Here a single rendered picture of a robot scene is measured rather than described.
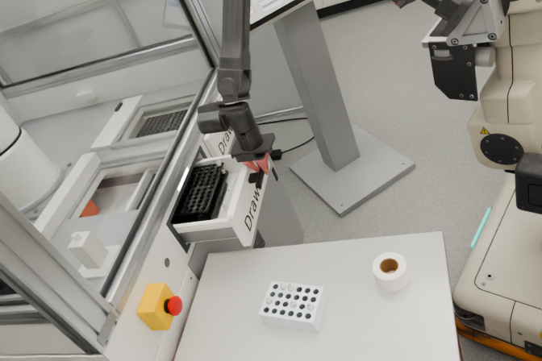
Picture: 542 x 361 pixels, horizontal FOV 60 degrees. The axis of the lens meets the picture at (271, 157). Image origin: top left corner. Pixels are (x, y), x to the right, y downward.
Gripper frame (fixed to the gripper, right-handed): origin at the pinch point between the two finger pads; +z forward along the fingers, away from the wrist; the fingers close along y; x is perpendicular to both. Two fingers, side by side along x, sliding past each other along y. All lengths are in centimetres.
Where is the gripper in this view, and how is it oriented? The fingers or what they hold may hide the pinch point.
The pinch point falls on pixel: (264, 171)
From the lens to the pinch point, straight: 118.5
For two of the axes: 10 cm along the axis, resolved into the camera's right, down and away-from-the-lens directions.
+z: 3.1, 7.5, 5.9
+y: -9.4, 1.3, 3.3
